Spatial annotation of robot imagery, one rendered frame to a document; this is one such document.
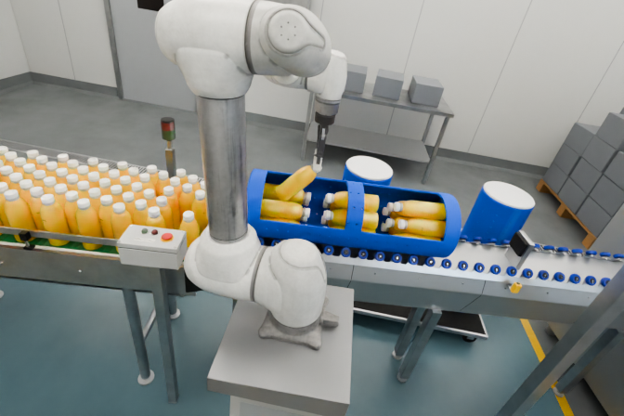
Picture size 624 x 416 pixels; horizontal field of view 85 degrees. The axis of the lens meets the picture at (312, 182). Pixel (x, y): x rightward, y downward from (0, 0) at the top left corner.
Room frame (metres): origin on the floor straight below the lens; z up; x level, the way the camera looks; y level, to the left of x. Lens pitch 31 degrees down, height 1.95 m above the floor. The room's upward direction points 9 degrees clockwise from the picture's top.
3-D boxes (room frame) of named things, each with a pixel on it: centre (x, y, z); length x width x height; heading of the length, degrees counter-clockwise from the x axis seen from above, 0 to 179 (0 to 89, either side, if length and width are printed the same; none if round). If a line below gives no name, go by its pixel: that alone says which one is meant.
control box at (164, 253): (0.88, 0.52, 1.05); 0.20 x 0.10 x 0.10; 94
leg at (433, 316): (1.19, -0.72, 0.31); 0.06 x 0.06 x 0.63; 4
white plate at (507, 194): (1.76, -1.14, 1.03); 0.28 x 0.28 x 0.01
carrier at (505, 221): (1.76, -1.14, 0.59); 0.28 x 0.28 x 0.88
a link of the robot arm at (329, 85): (1.20, 0.01, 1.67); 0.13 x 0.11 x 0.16; 82
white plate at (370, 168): (1.81, -0.32, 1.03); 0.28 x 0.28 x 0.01
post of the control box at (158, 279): (0.88, 0.52, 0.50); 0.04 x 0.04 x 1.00; 4
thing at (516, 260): (1.28, -0.99, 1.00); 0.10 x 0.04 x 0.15; 4
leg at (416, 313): (1.33, -0.71, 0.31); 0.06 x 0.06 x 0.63; 4
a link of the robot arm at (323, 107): (1.20, -0.01, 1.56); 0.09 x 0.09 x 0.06
